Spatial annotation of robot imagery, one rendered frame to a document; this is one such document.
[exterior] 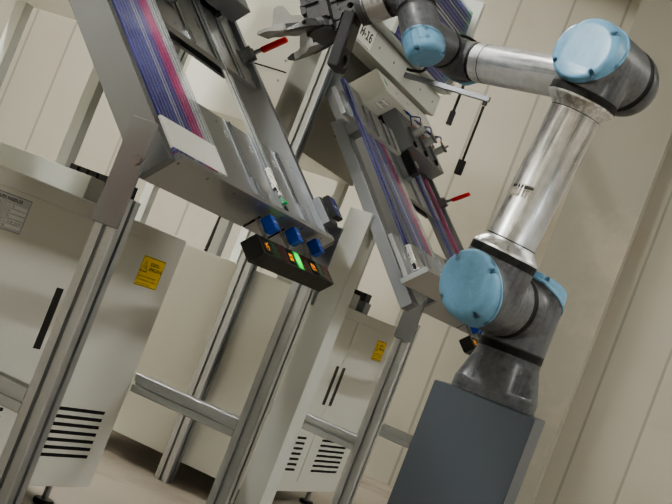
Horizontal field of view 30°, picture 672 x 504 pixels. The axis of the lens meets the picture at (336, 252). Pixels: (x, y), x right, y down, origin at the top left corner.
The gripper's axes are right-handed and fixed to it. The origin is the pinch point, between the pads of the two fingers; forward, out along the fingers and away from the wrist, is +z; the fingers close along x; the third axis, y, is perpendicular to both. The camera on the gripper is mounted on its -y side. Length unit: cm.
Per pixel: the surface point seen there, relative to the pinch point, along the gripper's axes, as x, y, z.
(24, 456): 53, -74, 33
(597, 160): -285, 44, -28
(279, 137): -19.0, -9.9, 9.1
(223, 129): 14.4, -18.5, 7.4
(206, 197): 29.8, -35.8, 6.5
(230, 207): 21.3, -35.7, 6.1
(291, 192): -11.2, -25.1, 6.1
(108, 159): -275, 112, 185
